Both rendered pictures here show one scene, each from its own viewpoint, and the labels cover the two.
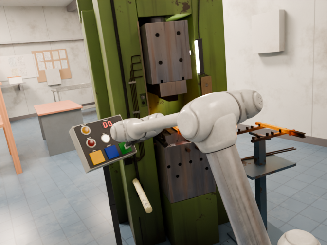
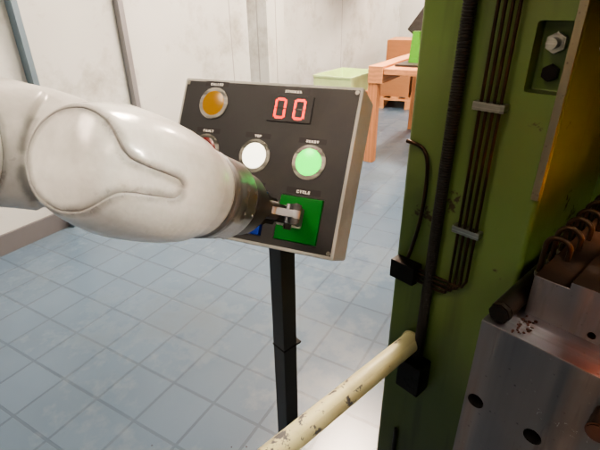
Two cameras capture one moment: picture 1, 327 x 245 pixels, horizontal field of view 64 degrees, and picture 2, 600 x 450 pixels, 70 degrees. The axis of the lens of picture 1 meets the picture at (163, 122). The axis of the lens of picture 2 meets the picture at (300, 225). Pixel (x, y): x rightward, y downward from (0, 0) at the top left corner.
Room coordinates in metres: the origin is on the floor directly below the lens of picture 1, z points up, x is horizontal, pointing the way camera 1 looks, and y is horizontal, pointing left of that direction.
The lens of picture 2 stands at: (1.31, -0.30, 1.32)
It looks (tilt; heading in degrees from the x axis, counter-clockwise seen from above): 27 degrees down; 63
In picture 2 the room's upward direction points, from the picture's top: 1 degrees counter-clockwise
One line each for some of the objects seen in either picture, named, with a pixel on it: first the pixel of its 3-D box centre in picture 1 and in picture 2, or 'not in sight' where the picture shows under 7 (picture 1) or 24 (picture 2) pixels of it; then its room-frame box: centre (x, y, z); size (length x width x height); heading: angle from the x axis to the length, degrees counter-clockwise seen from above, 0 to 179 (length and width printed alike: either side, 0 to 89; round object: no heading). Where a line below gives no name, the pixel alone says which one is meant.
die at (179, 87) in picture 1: (164, 86); not in sight; (2.06, -0.04, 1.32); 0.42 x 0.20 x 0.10; 15
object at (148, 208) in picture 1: (141, 194); (348, 392); (1.68, 0.21, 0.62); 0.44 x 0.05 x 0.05; 15
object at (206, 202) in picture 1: (183, 206); not in sight; (2.08, -0.09, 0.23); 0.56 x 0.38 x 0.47; 15
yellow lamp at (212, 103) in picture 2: (85, 130); (213, 103); (1.53, 0.47, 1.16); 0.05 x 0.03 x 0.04; 105
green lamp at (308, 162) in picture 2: not in sight; (308, 162); (1.63, 0.29, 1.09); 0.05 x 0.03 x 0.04; 105
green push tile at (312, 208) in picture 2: (124, 147); (299, 220); (1.60, 0.26, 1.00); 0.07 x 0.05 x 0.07; 130
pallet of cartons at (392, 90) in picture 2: not in sight; (415, 70); (5.89, 4.88, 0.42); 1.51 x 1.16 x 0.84; 33
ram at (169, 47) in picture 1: (166, 53); not in sight; (2.07, -0.08, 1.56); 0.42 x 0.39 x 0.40; 15
